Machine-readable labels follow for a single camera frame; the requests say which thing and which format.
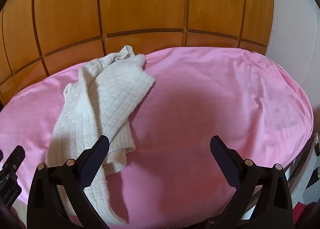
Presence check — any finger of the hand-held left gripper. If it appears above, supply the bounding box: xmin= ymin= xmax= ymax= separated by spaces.
xmin=4 ymin=145 xmax=26 ymax=169

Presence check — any wooden panelled wardrobe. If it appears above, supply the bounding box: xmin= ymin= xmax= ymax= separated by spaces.
xmin=0 ymin=0 xmax=280 ymax=107

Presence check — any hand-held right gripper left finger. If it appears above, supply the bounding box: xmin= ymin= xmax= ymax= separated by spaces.
xmin=27 ymin=135 xmax=110 ymax=229

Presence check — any pink blanket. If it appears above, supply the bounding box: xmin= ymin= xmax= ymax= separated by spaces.
xmin=0 ymin=46 xmax=314 ymax=229

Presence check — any red cloth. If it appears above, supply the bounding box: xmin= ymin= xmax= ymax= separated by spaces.
xmin=296 ymin=201 xmax=320 ymax=229

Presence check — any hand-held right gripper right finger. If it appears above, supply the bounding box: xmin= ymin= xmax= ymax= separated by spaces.
xmin=210 ymin=136 xmax=299 ymax=229

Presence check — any white fluffy towel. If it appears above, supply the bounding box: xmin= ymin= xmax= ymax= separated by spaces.
xmin=46 ymin=45 xmax=155 ymax=226

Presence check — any grey metal frame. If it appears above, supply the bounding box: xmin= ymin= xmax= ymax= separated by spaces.
xmin=282 ymin=133 xmax=320 ymax=219

